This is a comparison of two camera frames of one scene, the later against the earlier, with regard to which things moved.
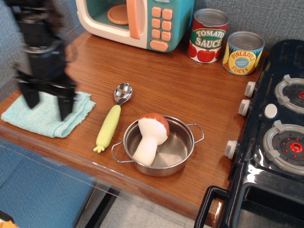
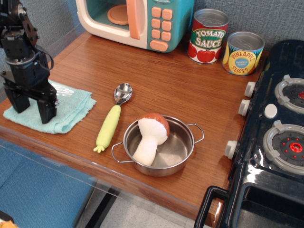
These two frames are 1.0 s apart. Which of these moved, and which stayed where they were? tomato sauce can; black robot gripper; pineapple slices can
Moved: black robot gripper
Stayed: pineapple slices can; tomato sauce can
